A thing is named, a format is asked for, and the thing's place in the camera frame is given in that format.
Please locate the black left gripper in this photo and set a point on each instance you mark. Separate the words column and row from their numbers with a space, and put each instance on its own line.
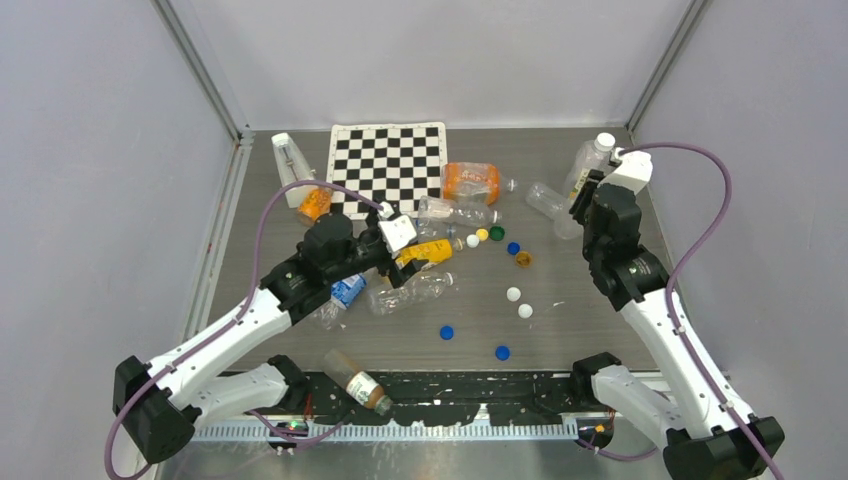
column 395, row 274

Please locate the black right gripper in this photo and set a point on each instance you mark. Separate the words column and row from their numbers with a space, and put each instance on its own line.
column 585, row 195

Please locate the tall clear juice bottle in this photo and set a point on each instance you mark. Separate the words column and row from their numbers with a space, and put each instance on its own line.
column 587, row 157

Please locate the large white bottle cap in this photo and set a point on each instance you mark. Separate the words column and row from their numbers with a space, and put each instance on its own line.
column 604, row 142

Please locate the brown coffee bottle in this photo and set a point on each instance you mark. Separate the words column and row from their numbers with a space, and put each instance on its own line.
column 356, row 382

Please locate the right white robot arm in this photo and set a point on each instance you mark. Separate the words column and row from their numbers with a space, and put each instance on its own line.
column 704, row 429

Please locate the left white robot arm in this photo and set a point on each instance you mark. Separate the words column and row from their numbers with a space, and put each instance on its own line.
column 161, row 403

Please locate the clear crumpled plastic bottle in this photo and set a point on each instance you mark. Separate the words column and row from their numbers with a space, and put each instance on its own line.
column 422, row 288

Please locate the yellow label bottle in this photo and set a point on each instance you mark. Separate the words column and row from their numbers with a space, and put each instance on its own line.
column 432, row 252

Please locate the blue Pepsi label bottle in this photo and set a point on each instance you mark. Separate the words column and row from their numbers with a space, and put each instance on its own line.
column 429, row 230

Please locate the blue label clear bottle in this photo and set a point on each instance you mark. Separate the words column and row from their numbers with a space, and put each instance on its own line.
column 342, row 295

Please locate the clear bottle behind Pepsi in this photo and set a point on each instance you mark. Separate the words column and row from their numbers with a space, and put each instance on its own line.
column 471, row 213

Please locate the gold brown bottle cap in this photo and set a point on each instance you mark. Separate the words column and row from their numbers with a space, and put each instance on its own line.
column 523, row 259

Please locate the green bottle cap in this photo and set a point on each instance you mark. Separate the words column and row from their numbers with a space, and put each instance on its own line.
column 497, row 233

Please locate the orange label wide bottle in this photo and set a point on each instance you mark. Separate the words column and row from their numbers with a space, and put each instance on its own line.
column 474, row 182

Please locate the small white bottle cap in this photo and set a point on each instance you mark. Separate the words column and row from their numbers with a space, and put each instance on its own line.
column 513, row 294

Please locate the small orange bottle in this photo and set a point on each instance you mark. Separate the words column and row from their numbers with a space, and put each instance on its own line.
column 315, row 204

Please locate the black white checkerboard mat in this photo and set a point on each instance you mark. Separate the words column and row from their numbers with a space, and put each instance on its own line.
column 398, row 163

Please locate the white metronome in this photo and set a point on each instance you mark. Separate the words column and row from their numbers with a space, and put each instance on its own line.
column 292, row 167

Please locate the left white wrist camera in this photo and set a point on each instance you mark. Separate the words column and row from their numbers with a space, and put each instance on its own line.
column 397, row 229

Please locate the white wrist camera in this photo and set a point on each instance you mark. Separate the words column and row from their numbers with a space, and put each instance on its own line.
column 397, row 229
column 632, row 171

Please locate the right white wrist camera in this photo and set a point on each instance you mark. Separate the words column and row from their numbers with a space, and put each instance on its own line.
column 632, row 171

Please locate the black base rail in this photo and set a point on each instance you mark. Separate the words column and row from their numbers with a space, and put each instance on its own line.
column 446, row 398

